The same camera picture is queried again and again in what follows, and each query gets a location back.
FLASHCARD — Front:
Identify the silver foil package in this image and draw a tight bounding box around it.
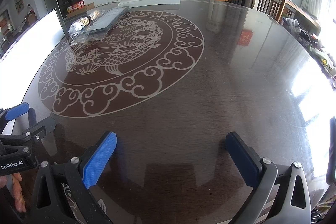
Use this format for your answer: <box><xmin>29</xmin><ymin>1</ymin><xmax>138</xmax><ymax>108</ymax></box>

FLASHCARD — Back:
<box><xmin>68</xmin><ymin>10</ymin><xmax>106</xmax><ymax>40</ymax></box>

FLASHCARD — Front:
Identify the wooden side table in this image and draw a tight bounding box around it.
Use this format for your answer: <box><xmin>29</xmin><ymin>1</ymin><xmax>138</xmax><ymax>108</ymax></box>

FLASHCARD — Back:
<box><xmin>282</xmin><ymin>0</ymin><xmax>321</xmax><ymax>36</ymax></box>

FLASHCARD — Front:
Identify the white storage box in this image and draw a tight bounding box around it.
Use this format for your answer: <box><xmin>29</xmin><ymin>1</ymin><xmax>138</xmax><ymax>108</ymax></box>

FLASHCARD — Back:
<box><xmin>1</xmin><ymin>10</ymin><xmax>64</xmax><ymax>121</ymax></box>

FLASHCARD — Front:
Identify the cardboard box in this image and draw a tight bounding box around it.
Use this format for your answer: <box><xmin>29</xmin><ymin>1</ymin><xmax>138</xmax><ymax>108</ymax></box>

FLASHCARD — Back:
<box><xmin>67</xmin><ymin>3</ymin><xmax>95</xmax><ymax>18</ymax></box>

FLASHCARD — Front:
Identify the person's left hand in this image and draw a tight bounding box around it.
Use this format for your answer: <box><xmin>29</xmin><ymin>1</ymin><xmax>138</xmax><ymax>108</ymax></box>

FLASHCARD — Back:
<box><xmin>0</xmin><ymin>173</ymin><xmax>26</xmax><ymax>213</ymax></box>

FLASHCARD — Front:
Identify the clear plastic phone case pack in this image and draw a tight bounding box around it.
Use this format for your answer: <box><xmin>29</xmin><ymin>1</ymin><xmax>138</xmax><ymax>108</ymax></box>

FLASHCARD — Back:
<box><xmin>85</xmin><ymin>6</ymin><xmax>129</xmax><ymax>34</ymax></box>

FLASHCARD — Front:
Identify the wooden chair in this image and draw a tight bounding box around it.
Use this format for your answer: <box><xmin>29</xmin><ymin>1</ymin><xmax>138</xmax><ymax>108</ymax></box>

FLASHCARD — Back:
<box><xmin>251</xmin><ymin>0</ymin><xmax>286</xmax><ymax>23</ymax></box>

